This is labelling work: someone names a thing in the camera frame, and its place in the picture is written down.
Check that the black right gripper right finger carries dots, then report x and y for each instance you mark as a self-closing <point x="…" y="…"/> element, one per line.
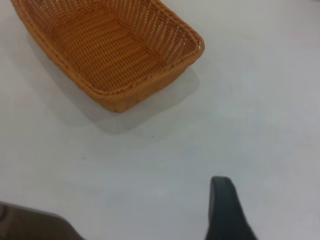
<point x="226" y="212"/>

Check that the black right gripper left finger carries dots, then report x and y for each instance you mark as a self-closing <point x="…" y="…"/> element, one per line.
<point x="30" y="225"/>

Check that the orange woven wicker basket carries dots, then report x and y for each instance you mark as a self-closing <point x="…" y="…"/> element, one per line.
<point x="107" y="50"/>

